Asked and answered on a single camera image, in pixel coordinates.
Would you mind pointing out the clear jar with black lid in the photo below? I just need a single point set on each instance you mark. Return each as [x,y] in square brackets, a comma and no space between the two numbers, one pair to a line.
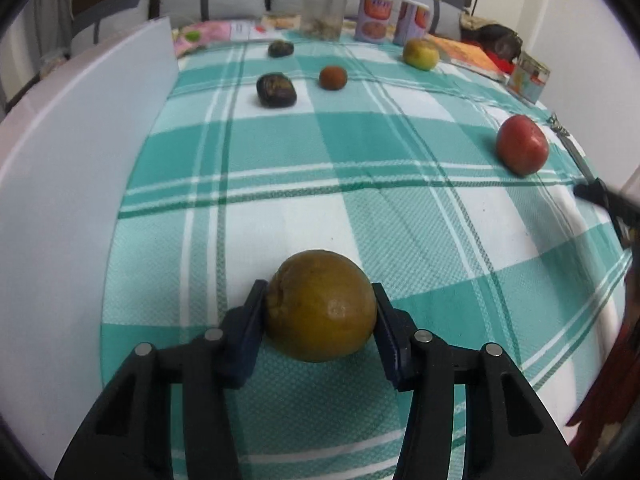
[324,12]

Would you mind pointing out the pale can with colourful label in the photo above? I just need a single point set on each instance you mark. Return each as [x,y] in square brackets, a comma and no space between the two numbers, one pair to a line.
[530,77]

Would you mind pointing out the floral blanket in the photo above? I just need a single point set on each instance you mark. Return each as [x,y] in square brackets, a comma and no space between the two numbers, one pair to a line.
[210,32]

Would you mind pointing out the white can with orange label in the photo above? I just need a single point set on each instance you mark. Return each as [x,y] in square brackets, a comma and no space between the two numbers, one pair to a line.
[372,16]
[412,22]

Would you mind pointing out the dark clothing pile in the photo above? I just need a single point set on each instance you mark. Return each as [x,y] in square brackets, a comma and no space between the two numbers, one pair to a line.
[492,40]

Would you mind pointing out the orange book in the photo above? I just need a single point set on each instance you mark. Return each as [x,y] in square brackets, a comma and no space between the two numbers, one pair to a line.
[470,57]

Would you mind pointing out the red apple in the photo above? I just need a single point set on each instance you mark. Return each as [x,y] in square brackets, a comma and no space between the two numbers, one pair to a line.
[522,145]

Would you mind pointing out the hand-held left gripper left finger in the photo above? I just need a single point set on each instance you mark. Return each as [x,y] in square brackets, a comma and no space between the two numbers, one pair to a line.
[245,340]

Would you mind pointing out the bunch of keys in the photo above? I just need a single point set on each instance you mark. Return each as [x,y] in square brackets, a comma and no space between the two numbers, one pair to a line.
[557,125]

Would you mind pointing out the green-yellow apple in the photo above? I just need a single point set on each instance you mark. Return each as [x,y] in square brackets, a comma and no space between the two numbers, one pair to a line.
[421,53]

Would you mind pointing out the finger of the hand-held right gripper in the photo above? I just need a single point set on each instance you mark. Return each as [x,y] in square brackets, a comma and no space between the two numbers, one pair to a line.
[602,196]

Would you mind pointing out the large green-orange citrus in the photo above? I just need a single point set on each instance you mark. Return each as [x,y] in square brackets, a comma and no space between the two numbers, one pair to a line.
[320,305]

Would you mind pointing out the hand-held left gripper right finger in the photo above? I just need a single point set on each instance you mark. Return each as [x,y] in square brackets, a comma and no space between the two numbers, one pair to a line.
[392,342]

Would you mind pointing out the white leaflet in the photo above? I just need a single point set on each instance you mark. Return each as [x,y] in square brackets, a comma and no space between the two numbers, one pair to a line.
[247,29]

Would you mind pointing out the white box with brown bottom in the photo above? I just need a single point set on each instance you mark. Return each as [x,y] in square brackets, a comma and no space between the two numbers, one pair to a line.
[75,185]

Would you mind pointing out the dark passion fruit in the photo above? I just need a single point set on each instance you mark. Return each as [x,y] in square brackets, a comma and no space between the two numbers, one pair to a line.
[276,90]
[280,48]

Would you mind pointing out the black remote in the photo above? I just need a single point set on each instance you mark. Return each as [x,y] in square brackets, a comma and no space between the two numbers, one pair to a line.
[580,157]

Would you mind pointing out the small red-brown fruit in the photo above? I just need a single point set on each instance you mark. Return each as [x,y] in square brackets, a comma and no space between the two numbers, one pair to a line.
[333,77]

